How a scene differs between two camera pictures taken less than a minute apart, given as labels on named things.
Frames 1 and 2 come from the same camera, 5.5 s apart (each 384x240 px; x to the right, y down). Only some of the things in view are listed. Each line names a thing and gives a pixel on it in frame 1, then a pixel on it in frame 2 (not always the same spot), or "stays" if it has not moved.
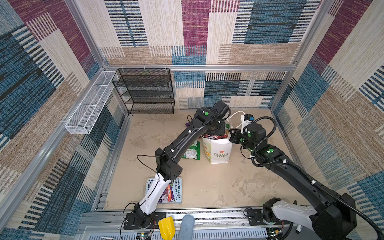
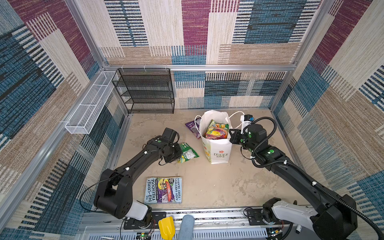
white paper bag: (218, 151) stays
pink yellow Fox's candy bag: (217, 136) stays
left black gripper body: (219, 129) to (174, 152)
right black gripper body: (238, 138) stays
